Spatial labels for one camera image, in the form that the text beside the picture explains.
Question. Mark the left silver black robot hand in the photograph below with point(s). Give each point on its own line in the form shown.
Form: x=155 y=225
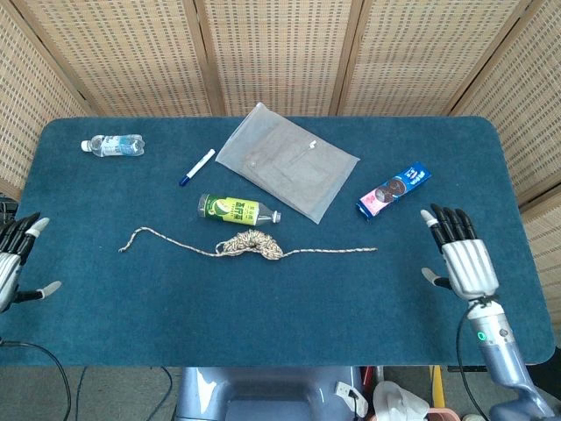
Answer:
x=9 y=267

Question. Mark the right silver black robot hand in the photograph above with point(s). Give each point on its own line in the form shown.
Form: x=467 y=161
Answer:
x=471 y=267

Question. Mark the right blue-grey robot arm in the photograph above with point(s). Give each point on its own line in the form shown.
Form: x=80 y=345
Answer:
x=499 y=351

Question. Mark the black device beside table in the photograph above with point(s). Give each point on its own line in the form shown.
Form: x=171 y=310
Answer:
x=6 y=210

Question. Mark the woven bamboo screen panel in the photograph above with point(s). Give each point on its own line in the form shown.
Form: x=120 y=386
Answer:
x=534 y=109
x=416 y=57
x=26 y=109
x=548 y=245
x=280 y=52
x=131 y=57

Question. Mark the blue pink cookie package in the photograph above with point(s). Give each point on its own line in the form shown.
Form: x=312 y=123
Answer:
x=392 y=190

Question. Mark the pink plastic basin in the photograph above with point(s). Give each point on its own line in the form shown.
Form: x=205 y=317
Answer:
x=438 y=414

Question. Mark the white crumpled plastic bag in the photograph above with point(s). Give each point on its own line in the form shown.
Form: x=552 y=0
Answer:
x=399 y=401

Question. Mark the clear water bottle blue label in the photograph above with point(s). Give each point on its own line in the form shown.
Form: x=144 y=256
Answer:
x=116 y=146

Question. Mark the blue felt table cover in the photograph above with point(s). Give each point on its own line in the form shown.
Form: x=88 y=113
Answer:
x=175 y=307

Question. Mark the translucent plastic zip bag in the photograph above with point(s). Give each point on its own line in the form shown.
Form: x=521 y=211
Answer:
x=285 y=162

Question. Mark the white marker pen blue cap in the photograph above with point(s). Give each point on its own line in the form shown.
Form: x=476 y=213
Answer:
x=199 y=166

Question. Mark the empty bottle green yellow label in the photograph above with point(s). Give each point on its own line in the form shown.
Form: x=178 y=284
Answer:
x=232 y=209

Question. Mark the blue-grey robot torso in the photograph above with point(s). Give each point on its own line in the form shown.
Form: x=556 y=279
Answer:
x=267 y=394

